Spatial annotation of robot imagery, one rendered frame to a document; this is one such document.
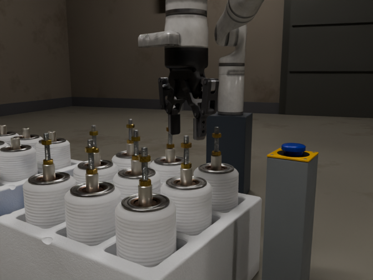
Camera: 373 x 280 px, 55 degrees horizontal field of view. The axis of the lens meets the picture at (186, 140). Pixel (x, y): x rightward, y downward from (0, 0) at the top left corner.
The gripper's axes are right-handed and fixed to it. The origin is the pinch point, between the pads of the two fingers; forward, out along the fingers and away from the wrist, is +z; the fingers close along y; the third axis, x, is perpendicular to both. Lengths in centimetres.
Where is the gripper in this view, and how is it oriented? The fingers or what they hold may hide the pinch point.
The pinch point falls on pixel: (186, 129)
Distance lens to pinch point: 63.8
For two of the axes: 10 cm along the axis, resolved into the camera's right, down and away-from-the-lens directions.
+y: -6.4, -1.5, 7.5
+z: 0.0, 9.8, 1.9
